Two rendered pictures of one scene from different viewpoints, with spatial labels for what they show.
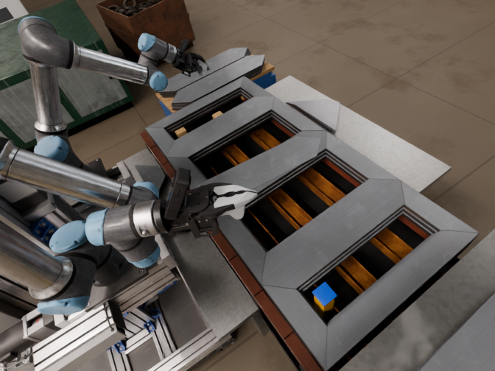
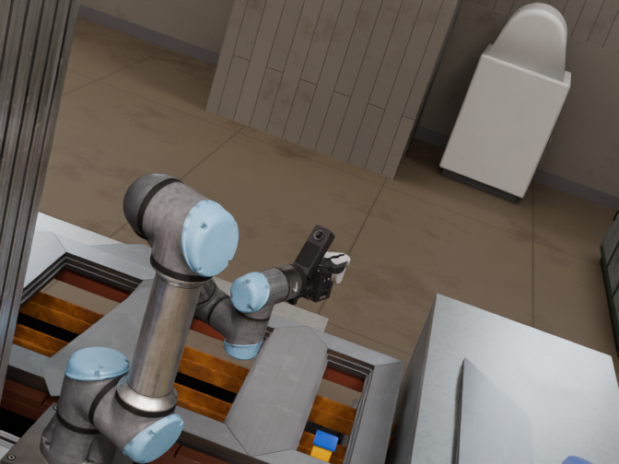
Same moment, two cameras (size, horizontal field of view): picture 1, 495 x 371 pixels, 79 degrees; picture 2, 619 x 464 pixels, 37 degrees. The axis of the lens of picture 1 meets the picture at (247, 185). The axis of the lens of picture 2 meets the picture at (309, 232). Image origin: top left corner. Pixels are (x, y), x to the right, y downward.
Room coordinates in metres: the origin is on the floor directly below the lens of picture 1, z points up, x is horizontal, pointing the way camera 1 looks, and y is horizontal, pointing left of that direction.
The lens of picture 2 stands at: (-0.40, 1.78, 2.31)
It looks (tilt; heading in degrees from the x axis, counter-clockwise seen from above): 23 degrees down; 297
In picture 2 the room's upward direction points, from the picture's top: 18 degrees clockwise
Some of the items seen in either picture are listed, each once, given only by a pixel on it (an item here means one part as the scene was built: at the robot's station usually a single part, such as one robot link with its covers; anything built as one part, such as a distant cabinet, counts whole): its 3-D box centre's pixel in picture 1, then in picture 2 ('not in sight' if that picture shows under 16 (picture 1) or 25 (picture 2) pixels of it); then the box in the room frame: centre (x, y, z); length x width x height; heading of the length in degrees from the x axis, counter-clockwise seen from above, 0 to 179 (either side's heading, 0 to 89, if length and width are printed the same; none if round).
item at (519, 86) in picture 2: not in sight; (514, 97); (1.93, -5.70, 0.76); 0.77 x 0.69 x 1.52; 21
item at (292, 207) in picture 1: (269, 190); (122, 378); (0.97, -0.11, 0.70); 1.66 x 0.08 x 0.05; 23
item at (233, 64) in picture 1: (213, 76); not in sight; (2.02, 0.04, 0.82); 0.80 x 0.40 x 0.06; 113
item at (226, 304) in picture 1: (174, 220); not in sight; (0.97, 0.43, 0.67); 1.30 x 0.20 x 0.03; 23
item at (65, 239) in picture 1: (79, 245); (96, 385); (0.56, 0.55, 1.20); 0.13 x 0.12 x 0.14; 175
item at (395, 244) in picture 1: (300, 169); (147, 345); (1.06, -0.30, 0.70); 1.66 x 0.08 x 0.05; 23
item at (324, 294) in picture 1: (324, 294); (324, 442); (0.33, -0.16, 0.88); 0.06 x 0.06 x 0.02; 23
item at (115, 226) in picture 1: (117, 225); (259, 291); (0.41, 0.30, 1.43); 0.11 x 0.08 x 0.09; 85
